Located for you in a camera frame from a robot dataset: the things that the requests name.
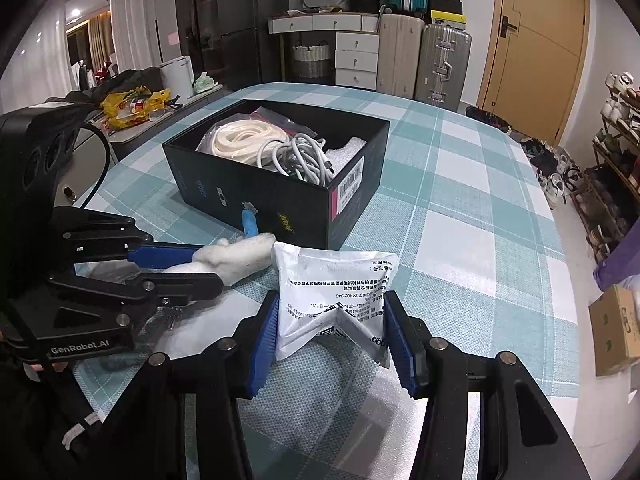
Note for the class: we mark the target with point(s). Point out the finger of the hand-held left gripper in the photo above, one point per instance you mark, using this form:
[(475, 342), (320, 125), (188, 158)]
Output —
[(160, 255), (175, 287)]

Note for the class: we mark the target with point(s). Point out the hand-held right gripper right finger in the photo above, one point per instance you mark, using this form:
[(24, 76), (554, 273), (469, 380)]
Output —
[(400, 350)]

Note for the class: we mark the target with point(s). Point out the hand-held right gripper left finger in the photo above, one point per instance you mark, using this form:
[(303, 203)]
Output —
[(262, 350)]

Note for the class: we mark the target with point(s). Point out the white cloth roll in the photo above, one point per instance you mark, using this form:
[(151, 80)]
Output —
[(240, 257)]

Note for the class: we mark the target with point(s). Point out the white printed packet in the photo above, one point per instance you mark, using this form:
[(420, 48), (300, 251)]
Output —
[(330, 300)]

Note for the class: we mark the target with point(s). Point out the black cardboard box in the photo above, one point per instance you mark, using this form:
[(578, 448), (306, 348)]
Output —
[(260, 200)]

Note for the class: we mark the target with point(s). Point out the person's left forearm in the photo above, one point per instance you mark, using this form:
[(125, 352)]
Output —
[(45, 420)]

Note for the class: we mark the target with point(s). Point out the yellow plastic bag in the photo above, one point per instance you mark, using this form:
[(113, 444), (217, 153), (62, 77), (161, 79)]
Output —
[(125, 105)]

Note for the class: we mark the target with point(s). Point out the black clothing pile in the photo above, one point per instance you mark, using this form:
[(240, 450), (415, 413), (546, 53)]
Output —
[(115, 82)]

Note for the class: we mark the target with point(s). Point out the checked tablecloth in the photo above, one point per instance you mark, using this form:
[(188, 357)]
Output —
[(450, 210)]

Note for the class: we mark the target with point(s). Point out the white appliance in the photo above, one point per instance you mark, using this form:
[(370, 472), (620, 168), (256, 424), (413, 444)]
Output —
[(176, 77)]

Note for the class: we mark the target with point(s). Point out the pale green object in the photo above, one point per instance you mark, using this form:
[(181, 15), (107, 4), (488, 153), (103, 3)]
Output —
[(206, 84)]

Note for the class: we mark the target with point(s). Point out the white curtain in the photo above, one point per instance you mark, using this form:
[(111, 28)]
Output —
[(140, 10)]

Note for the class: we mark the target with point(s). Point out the white bubble wrap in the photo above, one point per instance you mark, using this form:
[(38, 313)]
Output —
[(347, 155)]

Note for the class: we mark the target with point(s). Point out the shoes on floor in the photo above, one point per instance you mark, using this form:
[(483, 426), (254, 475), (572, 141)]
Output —
[(550, 170)]

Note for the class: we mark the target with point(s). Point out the purple bag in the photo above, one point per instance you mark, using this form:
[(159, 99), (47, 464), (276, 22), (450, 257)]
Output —
[(620, 265)]

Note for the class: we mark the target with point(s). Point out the woven basket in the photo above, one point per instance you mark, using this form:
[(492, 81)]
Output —
[(310, 62)]

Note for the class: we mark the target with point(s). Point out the grey fridge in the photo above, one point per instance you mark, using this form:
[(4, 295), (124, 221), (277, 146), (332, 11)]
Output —
[(250, 25)]

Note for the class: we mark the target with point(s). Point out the black basin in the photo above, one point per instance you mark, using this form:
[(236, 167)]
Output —
[(487, 119)]

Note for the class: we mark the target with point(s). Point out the wooden shoe rack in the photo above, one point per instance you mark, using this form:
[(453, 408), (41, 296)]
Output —
[(600, 160)]

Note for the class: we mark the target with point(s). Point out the white desk with drawers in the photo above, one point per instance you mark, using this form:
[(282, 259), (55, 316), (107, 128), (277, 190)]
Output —
[(355, 57)]

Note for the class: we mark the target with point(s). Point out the silver suitcase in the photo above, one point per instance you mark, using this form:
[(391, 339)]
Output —
[(442, 65)]

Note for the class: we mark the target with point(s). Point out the beige suitcase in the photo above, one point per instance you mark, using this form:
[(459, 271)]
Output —
[(400, 55)]

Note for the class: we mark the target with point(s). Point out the shoes on wooden rack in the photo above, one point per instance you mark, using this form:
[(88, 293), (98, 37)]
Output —
[(622, 125)]

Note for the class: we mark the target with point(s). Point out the wooden door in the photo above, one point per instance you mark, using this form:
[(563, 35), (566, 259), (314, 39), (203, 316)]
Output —
[(540, 60)]

